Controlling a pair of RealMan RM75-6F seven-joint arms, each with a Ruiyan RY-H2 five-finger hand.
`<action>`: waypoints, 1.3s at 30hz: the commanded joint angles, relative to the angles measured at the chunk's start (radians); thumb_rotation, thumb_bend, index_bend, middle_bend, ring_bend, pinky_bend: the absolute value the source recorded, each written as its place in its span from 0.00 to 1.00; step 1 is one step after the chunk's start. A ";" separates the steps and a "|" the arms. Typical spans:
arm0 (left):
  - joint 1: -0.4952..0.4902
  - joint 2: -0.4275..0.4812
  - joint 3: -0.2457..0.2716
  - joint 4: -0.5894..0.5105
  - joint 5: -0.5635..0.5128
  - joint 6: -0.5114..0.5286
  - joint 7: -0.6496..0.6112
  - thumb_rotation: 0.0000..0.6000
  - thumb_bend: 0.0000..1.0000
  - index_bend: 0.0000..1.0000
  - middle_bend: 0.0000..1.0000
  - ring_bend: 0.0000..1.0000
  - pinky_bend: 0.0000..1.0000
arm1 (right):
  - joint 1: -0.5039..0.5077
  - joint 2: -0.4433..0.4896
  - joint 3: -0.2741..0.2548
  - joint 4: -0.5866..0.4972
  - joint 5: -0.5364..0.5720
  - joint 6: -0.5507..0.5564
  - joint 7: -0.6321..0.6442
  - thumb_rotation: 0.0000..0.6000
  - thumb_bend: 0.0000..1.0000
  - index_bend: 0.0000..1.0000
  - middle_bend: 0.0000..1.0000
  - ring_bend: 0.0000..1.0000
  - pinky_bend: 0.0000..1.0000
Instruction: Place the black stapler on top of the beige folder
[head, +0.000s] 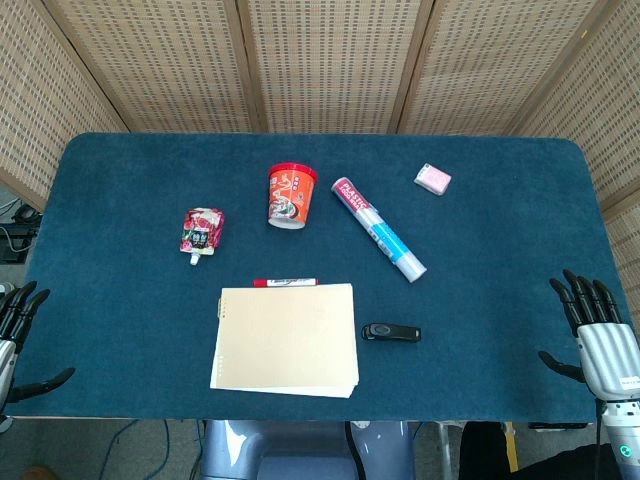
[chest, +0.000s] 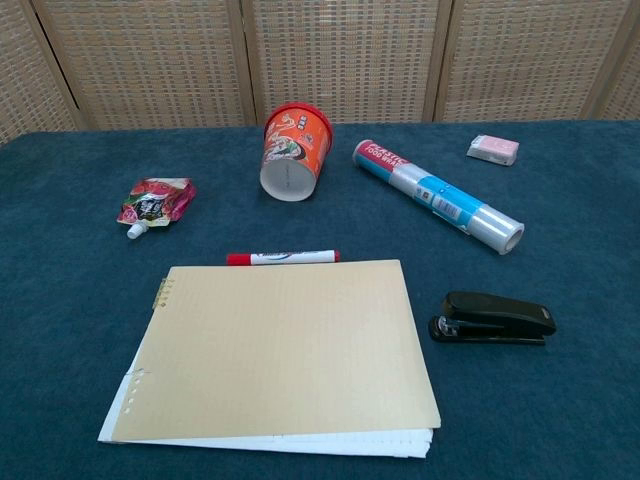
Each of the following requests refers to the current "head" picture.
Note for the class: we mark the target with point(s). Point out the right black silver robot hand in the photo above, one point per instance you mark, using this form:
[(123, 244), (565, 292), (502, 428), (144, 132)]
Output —
[(602, 352)]

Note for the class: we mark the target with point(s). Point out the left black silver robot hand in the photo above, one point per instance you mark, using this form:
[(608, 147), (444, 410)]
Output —
[(10, 320)]

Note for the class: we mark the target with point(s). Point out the black stapler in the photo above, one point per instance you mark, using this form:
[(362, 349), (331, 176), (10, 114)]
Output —
[(391, 332)]

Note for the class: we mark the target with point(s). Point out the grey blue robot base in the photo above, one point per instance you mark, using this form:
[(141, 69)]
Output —
[(300, 450)]

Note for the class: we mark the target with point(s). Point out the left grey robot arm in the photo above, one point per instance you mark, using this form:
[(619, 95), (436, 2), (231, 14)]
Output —
[(3, 422)]

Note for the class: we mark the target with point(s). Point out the black fabric item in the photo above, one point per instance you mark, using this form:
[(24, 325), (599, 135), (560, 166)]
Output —
[(485, 450)]

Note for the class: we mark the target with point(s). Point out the blue table cloth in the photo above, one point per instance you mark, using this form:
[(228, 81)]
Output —
[(450, 280)]

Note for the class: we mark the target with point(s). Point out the red drink pouch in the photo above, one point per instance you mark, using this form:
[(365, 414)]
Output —
[(202, 232)]

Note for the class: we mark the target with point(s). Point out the woven bamboo screen panel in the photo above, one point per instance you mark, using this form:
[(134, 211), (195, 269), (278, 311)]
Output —
[(35, 100), (490, 65), (332, 65), (600, 125), (160, 65)]

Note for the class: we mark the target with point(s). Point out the plastic wrap roll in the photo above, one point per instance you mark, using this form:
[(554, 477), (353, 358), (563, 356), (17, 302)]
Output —
[(377, 227)]

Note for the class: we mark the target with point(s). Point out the yellow note pad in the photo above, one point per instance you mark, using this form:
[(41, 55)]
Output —
[(285, 340)]

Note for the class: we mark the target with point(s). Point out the red white marker pen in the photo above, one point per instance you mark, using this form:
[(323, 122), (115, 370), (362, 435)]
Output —
[(285, 282)]

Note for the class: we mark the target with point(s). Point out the red instant noodle cup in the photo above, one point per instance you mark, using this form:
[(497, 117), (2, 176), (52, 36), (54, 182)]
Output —
[(292, 195)]

